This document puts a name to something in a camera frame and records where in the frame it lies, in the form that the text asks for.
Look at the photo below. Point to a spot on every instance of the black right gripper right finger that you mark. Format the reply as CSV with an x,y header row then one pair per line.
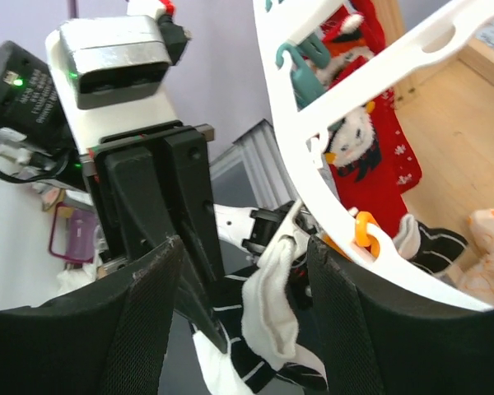
x,y
378,338

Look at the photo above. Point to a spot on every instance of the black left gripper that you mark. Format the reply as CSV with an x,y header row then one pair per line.
x,y
150,184

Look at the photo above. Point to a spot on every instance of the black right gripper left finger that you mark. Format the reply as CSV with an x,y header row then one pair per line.
x,y
109,337

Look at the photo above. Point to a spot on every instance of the black white striped sock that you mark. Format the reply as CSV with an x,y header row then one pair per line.
x,y
261,332

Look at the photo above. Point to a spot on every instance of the white clip sock hanger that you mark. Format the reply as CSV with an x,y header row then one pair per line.
x,y
307,120

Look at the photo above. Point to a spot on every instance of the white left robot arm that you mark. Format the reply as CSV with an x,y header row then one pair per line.
x,y
32,122

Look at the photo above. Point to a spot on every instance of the white orange patterned cloth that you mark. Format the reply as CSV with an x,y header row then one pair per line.
x,y
477,279

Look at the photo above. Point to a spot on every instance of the red christmas sock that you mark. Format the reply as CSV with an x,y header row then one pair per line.
x,y
348,35
372,162

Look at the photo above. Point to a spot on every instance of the wooden clothes rack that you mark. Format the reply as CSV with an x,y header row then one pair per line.
x,y
447,114

